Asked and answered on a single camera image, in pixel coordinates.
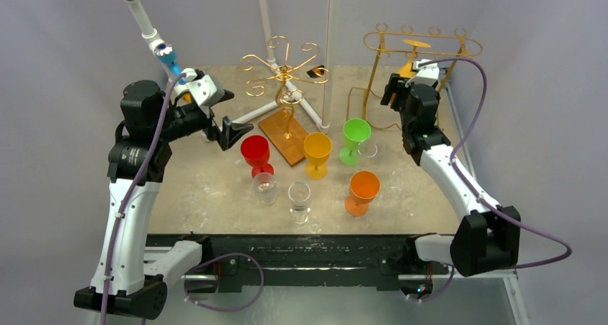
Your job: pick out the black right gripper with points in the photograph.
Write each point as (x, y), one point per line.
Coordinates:
(396, 92)

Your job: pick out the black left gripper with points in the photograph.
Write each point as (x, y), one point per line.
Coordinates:
(231, 131)

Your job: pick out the yellow wine glass front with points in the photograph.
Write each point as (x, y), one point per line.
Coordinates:
(407, 70)

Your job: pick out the yellow wine glass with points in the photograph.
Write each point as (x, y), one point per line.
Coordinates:
(407, 70)
(317, 147)

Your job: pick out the gold wire wine glass rack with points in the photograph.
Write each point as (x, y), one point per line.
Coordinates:
(431, 57)

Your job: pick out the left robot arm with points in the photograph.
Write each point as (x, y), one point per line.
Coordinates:
(124, 284)

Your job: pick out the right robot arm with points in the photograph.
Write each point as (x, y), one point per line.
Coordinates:
(488, 237)

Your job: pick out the red plastic wine glass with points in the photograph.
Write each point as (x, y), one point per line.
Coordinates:
(256, 153)

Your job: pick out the green plastic wine glass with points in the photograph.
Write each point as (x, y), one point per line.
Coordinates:
(355, 131)

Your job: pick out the clear wine glass right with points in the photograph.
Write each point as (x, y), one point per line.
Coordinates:
(366, 151)

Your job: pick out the clear wine glass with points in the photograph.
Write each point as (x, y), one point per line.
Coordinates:
(264, 186)
(299, 194)
(366, 151)

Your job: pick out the clear wine glass left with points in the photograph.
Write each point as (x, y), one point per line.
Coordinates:
(264, 186)

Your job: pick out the yellow wine glass rear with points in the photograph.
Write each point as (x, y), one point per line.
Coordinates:
(317, 147)

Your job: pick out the orange plastic wine glass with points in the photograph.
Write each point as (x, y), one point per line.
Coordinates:
(364, 187)

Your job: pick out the clear wine glass middle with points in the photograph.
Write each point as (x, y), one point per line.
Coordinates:
(299, 194)

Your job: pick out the wooden base board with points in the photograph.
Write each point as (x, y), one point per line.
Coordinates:
(286, 134)

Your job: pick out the gold scroll glass tree stand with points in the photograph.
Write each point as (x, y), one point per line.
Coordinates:
(287, 95)

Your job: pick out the black orange small clip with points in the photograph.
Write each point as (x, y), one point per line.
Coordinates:
(317, 71)

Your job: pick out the blue faucet handle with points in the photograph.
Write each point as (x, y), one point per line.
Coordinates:
(168, 57)

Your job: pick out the black table front rail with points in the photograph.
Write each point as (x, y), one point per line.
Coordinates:
(379, 261)

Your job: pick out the white PVC pipe frame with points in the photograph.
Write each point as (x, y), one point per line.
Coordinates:
(322, 121)

